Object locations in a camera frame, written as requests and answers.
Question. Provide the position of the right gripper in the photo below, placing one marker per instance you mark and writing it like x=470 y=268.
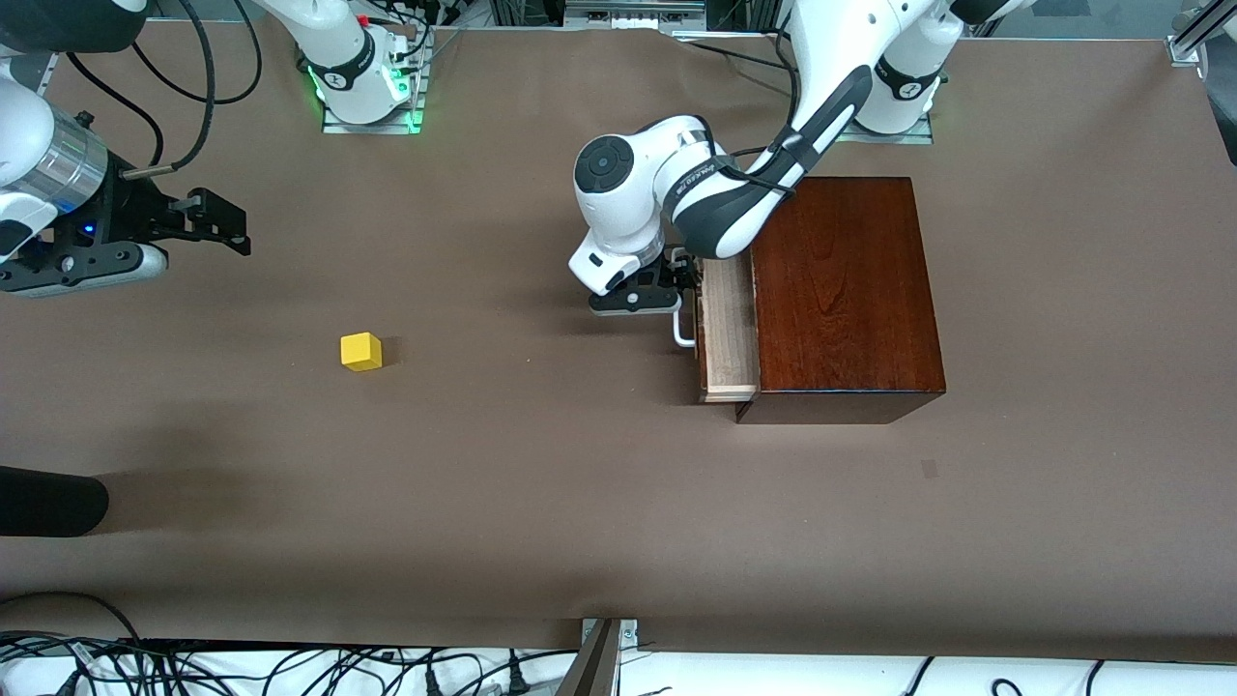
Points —
x=129 y=215

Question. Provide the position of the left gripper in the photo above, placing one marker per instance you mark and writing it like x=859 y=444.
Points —
x=671 y=270

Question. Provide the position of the yellow cube block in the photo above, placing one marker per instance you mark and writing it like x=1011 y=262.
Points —
x=360 y=352

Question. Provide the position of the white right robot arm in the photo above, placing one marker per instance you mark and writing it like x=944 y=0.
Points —
x=338 y=48

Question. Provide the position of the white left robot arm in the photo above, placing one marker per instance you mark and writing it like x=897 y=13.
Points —
x=628 y=193

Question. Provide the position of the dark wooden box casing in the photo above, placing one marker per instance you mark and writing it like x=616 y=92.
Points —
x=841 y=309

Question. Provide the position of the brown table cover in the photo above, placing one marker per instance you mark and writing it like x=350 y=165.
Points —
x=483 y=483

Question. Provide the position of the black rounded object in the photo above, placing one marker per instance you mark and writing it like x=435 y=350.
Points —
x=48 y=503

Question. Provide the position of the black power plug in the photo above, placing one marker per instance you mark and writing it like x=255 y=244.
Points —
x=519 y=681
x=435 y=684

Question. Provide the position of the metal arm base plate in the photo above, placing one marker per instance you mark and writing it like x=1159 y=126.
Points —
x=918 y=137
x=387 y=126

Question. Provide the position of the aluminium edge rail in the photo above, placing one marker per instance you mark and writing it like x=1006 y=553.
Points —
x=29 y=68

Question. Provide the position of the aluminium frame rack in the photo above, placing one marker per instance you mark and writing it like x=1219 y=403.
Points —
x=633 y=12

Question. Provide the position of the metal frame bracket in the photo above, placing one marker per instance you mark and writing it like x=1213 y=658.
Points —
x=599 y=662

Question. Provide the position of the aluminium corner bracket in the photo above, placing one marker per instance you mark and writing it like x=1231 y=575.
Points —
x=1184 y=43

